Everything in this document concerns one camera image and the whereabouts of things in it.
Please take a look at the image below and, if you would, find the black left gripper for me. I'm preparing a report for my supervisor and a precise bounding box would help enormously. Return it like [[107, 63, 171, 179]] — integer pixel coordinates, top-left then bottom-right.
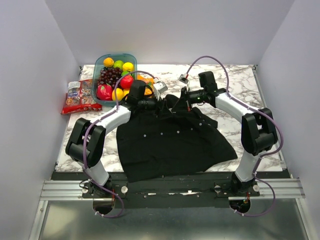
[[137, 90, 174, 120]]

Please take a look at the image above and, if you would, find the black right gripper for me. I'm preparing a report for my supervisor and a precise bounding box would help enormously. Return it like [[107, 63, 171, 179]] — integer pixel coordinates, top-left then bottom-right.
[[171, 87, 206, 113]]

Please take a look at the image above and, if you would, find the black button shirt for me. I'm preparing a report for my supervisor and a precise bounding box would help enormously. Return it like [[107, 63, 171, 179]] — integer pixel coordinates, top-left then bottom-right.
[[116, 94, 238, 183]]

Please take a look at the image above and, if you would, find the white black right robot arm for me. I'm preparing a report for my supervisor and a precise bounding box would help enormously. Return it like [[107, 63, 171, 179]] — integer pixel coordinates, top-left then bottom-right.
[[171, 71, 278, 196]]

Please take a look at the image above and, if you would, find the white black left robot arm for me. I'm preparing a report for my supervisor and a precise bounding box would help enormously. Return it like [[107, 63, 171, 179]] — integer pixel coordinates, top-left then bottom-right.
[[65, 80, 168, 198]]

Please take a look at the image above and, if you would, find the orange snack packet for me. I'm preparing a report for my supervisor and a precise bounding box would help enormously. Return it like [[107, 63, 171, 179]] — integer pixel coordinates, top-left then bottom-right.
[[121, 74, 155, 97]]

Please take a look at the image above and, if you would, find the red apple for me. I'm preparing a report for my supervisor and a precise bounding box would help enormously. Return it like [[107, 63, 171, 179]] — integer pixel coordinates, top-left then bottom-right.
[[120, 75, 134, 89]]

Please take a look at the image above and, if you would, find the small orange fruit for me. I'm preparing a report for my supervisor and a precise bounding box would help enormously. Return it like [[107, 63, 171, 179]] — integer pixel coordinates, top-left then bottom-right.
[[111, 88, 124, 101]]

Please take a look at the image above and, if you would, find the green lime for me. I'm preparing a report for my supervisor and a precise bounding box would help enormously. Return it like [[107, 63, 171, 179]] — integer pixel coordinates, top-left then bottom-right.
[[121, 70, 133, 77]]

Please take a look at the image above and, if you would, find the yellow lemon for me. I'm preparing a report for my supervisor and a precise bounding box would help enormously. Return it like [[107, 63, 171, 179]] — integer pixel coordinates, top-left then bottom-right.
[[122, 62, 135, 72]]

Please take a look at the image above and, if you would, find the dark purple grape bunch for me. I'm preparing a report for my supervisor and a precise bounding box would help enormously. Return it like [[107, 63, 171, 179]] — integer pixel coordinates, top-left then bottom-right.
[[97, 67, 123, 89]]

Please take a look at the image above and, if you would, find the pink dragon fruit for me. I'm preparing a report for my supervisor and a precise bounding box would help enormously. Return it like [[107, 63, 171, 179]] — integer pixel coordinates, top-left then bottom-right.
[[96, 84, 113, 101]]

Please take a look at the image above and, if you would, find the green apple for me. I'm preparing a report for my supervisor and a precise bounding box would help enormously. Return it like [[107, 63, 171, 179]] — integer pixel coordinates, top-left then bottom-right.
[[113, 60, 124, 70]]

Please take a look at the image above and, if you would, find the clear teal fruit container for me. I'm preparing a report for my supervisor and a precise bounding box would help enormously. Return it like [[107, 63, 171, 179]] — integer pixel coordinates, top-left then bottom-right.
[[91, 53, 137, 107]]

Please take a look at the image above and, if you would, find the red candy bag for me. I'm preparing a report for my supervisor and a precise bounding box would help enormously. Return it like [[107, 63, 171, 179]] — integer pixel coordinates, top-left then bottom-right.
[[61, 79, 102, 115]]

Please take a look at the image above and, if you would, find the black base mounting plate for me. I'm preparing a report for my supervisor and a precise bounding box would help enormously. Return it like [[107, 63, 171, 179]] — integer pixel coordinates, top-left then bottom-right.
[[50, 171, 294, 209]]

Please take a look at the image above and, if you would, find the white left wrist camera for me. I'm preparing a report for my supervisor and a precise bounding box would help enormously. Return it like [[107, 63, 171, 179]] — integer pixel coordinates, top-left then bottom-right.
[[153, 81, 168, 100]]

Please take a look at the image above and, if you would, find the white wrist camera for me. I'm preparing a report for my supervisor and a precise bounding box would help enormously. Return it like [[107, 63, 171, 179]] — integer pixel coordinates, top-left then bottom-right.
[[153, 81, 168, 100], [178, 73, 190, 91]]

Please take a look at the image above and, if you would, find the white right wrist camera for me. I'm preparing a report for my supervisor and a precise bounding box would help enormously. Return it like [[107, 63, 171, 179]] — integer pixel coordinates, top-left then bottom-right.
[[178, 73, 190, 91]]

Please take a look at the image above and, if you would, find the aluminium frame rail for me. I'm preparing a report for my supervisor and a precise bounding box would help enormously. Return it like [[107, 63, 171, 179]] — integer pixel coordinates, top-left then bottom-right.
[[40, 178, 306, 201]]

